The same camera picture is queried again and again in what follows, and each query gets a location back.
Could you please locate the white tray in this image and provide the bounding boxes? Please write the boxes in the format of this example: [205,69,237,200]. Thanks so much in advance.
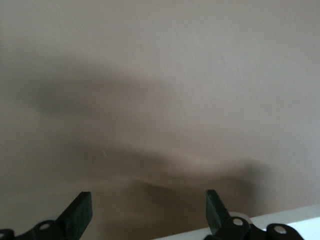
[149,204,320,240]

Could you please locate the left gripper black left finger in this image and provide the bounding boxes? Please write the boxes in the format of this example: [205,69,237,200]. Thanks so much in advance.
[14,191,93,240]

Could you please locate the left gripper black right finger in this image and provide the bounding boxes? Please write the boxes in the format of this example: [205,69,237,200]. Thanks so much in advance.
[203,189,252,240]

